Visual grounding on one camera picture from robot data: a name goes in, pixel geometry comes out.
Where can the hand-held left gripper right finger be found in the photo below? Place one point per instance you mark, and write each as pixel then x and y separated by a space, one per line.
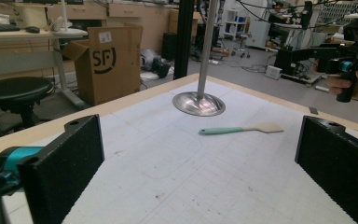
pixel 338 161

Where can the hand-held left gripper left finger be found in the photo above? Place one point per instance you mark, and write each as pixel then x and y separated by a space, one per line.
pixel 63 168

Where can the white power adapter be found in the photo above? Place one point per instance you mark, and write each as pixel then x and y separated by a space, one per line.
pixel 273 72

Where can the black round stool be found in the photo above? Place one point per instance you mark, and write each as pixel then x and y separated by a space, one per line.
pixel 15 93

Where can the brown cardboard box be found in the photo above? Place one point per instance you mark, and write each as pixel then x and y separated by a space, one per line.
pixel 105 63

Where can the grey desk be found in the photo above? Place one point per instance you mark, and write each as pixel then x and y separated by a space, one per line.
pixel 28 53

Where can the white grid mat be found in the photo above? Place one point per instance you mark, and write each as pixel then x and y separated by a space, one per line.
pixel 205 161

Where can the white desk lamp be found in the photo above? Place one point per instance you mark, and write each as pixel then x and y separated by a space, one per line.
pixel 66 29

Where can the black computer mouse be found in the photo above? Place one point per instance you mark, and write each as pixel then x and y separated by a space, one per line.
pixel 32 30

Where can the metal stand with round base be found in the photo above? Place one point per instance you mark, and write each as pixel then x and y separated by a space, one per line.
pixel 202 93

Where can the black metal post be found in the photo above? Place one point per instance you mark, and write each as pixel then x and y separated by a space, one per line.
pixel 184 37

